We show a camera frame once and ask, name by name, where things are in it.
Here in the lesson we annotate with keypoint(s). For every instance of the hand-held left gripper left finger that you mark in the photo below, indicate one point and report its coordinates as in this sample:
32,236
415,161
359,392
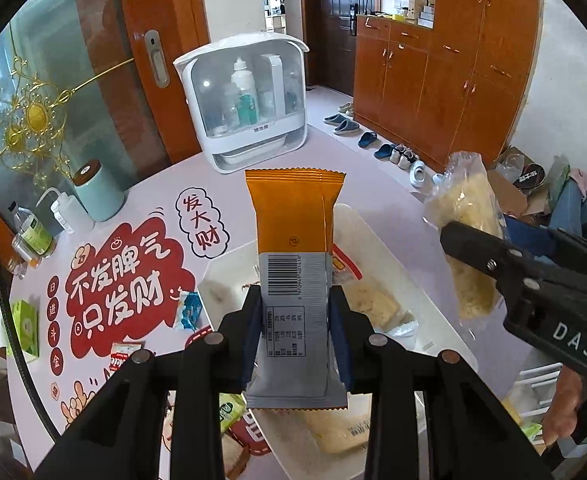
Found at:
252,340

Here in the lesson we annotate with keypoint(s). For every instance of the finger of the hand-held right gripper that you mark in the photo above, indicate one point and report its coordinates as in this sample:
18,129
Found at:
528,237
478,250

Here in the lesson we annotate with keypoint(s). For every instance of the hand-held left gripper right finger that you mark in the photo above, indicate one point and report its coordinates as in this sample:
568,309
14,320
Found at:
338,340

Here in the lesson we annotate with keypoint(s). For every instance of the clear packet with red label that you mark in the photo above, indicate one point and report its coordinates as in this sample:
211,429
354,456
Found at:
373,300

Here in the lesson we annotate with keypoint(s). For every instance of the large clear bread packet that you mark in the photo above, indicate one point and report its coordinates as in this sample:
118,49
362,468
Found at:
466,195

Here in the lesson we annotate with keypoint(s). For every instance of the white plastic bin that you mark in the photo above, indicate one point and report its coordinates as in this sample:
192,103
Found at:
433,330

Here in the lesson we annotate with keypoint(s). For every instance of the orange and grey snack packet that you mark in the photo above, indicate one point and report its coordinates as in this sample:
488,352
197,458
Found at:
296,240

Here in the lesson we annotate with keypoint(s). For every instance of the person's right hand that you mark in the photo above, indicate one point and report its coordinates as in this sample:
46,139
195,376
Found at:
563,400

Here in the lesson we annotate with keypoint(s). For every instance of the cardboard box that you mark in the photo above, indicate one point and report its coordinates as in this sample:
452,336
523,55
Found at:
511,195

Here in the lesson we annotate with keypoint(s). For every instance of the pile of clothes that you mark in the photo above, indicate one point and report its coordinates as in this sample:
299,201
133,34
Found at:
578,195

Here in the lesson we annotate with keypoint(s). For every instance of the small blue snack packet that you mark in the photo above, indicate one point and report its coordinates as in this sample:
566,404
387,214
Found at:
189,310

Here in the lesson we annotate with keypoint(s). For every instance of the small green snack packet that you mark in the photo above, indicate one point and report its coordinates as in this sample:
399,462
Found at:
231,412

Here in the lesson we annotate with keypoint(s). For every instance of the white chair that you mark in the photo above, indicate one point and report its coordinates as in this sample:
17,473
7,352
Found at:
536,390

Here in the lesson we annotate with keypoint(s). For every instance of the brown cracker packet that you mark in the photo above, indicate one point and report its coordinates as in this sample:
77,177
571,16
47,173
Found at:
233,457

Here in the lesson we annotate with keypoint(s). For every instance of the small red and white packet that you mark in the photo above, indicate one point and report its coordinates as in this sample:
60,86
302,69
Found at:
125,356

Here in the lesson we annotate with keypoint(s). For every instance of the row of shoes and slippers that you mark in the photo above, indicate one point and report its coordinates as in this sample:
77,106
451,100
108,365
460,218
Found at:
373,142

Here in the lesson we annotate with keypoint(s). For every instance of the pink printed tablecloth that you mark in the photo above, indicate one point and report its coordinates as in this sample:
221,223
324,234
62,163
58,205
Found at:
138,240

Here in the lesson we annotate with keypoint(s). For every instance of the brown wooden cabinet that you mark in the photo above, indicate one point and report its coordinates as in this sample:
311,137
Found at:
448,60

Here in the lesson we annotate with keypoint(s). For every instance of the teal canister with brown lid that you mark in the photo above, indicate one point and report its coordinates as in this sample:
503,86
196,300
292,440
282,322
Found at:
98,191

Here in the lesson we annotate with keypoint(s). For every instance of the white squeeze wash bottle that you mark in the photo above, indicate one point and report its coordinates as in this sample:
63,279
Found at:
68,212

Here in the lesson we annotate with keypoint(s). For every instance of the green tissue box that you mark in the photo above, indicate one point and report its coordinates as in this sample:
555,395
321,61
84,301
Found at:
25,327

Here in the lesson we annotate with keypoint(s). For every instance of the white countertop sterilizer cabinet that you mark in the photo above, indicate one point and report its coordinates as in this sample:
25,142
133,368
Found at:
243,105

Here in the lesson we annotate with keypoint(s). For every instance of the glass bottle with green label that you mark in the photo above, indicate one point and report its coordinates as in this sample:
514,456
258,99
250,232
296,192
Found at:
32,237

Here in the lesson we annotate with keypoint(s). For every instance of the dark brown entrance door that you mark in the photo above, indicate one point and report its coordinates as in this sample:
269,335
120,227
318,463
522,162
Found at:
336,35

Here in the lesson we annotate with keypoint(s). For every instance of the glass sliding door gold ornament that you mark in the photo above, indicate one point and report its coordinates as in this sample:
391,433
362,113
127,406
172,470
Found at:
48,110

